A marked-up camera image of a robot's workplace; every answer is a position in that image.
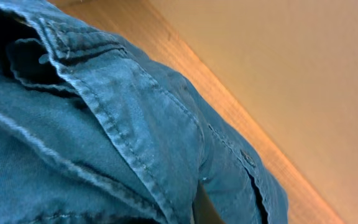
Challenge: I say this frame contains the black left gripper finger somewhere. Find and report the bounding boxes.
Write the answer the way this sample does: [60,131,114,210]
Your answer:
[192,183,224,224]

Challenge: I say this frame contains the dark blue shorts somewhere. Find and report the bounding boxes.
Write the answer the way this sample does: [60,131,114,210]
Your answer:
[0,1,288,223]

